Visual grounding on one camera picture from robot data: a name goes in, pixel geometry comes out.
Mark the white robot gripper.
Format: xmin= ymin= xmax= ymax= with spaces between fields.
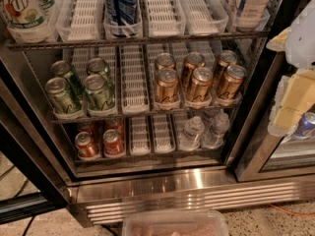
xmin=266 ymin=0 xmax=315 ymax=137

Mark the orange can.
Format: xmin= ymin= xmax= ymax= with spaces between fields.
xmin=181 ymin=52 xmax=206 ymax=90
xmin=156 ymin=69 xmax=178 ymax=104
xmin=216 ymin=65 xmax=247 ymax=100
xmin=213 ymin=50 xmax=237 ymax=88
xmin=155 ymin=53 xmax=176 ymax=70
xmin=186 ymin=67 xmax=213 ymax=102

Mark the blue can behind glass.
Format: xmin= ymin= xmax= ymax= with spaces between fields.
xmin=293 ymin=112 xmax=315 ymax=139

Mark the steel fridge cabinet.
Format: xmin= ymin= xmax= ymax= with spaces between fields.
xmin=1 ymin=0 xmax=314 ymax=227

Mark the red can back right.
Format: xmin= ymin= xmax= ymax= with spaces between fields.
xmin=105 ymin=118 xmax=124 ymax=138

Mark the red can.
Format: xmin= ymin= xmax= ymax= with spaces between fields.
xmin=102 ymin=129 xmax=124 ymax=158
xmin=77 ymin=121 xmax=96 ymax=138
xmin=105 ymin=118 xmax=124 ymax=138
xmin=75 ymin=132 xmax=99 ymax=160

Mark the green can back right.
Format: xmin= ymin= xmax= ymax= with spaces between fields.
xmin=86 ymin=57 xmax=111 ymax=83

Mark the green can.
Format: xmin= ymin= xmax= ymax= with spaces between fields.
xmin=51 ymin=60 xmax=84 ymax=99
xmin=84 ymin=75 xmax=114 ymax=111
xmin=45 ymin=77 xmax=82 ymax=114
xmin=86 ymin=57 xmax=111 ymax=83

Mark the green can front right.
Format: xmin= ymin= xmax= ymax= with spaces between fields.
xmin=84 ymin=75 xmax=114 ymax=111

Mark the red can front right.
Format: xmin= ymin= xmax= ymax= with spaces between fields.
xmin=102 ymin=129 xmax=124 ymax=158

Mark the red can back left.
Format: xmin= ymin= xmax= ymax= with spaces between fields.
xmin=77 ymin=121 xmax=96 ymax=138

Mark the red can front left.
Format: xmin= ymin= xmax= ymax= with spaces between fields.
xmin=75 ymin=132 xmax=99 ymax=160

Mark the green can back left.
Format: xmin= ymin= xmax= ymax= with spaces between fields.
xmin=51 ymin=60 xmax=84 ymax=99

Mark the green can front left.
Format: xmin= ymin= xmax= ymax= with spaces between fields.
xmin=45 ymin=77 xmax=82 ymax=114

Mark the open fridge door left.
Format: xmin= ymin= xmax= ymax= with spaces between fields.
xmin=0 ymin=63 xmax=68 ymax=224

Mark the white label bottle right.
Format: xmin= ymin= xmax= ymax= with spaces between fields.
xmin=235 ymin=0 xmax=269 ymax=31

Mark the clear water bottle right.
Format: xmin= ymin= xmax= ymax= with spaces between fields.
xmin=202 ymin=112 xmax=230 ymax=149

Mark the clear water bottle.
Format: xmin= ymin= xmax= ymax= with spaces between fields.
xmin=202 ymin=112 xmax=230 ymax=149
xmin=179 ymin=116 xmax=205 ymax=151

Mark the clear water bottle left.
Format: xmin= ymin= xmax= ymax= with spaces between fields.
xmin=179 ymin=116 xmax=205 ymax=151

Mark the blue pepsi bottle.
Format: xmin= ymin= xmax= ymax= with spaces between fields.
xmin=104 ymin=0 xmax=141 ymax=37

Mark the clear plastic container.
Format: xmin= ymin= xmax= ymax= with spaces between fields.
xmin=122 ymin=210 xmax=229 ymax=236

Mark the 7up bottle front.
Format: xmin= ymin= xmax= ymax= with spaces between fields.
xmin=2 ymin=0 xmax=46 ymax=35

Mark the orange cable on floor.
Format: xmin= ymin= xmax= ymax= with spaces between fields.
xmin=268 ymin=203 xmax=315 ymax=218

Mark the middle wire shelf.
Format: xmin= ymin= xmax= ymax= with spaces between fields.
xmin=50 ymin=104 xmax=238 ymax=124

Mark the wire shelf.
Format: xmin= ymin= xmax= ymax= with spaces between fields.
xmin=50 ymin=104 xmax=238 ymax=124
xmin=5 ymin=30 xmax=269 ymax=51

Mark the top wire shelf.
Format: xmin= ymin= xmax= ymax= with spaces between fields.
xmin=5 ymin=30 xmax=269 ymax=51

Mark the black cable on floor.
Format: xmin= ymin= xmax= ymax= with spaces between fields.
xmin=21 ymin=214 xmax=37 ymax=236

